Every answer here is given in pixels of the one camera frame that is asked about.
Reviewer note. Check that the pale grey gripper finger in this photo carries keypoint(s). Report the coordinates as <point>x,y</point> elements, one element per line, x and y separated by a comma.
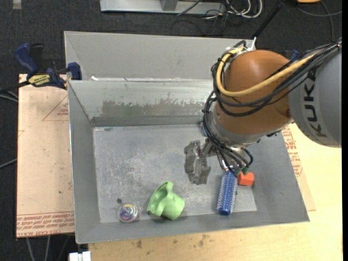
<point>201,174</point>
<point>188,159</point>

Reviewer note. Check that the orange-red block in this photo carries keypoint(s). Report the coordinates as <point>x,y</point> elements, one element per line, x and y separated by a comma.
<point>246,179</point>

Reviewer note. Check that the blue ribbed cylinder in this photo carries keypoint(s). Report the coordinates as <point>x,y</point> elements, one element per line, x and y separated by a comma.
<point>226,193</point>

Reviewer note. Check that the green cup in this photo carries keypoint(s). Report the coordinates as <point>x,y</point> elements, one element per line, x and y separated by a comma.
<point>166,201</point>

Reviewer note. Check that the grey metal bin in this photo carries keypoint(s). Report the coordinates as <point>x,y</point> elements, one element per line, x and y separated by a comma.
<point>141,156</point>

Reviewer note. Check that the iridescent swirl ball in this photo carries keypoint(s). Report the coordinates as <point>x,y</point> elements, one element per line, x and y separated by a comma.
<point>127,213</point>

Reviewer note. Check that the brown cardboard board, red print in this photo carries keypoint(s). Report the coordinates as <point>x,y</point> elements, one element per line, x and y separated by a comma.
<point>43,151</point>

